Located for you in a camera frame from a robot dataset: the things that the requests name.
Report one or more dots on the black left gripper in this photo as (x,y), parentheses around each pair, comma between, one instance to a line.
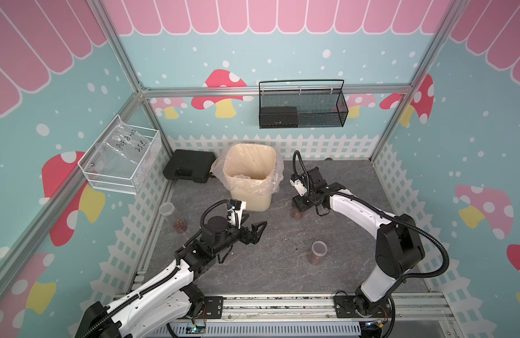
(254,237)

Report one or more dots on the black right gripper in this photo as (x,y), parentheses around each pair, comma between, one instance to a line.
(296,201)

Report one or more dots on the clear tea jar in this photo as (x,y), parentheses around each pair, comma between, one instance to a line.
(171,217)
(297,214)
(317,253)

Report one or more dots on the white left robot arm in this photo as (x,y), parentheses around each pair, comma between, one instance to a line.
(172,293)

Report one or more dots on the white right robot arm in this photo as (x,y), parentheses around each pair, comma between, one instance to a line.
(398,248)

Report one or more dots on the cream plastic trash bin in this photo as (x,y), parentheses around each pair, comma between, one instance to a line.
(249,172)

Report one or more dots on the clear plastic bin liner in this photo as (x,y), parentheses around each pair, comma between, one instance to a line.
(217,169)

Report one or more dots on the black plastic tool case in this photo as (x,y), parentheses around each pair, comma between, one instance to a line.
(189,165)

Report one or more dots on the black box in basket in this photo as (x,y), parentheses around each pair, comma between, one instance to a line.
(273,117)

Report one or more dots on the clear plastic bag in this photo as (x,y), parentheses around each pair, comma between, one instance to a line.
(125,156)

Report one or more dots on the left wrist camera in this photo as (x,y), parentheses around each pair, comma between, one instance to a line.
(235,206)

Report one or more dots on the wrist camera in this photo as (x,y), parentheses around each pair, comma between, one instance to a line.
(235,206)
(299,186)

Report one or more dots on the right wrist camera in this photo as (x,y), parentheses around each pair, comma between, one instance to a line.
(299,186)

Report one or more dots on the black wire mesh basket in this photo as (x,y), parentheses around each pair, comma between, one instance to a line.
(319,103)

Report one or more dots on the white wire wall basket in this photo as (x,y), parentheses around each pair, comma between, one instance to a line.
(101,184)

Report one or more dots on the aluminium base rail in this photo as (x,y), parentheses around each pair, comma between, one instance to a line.
(314,315)

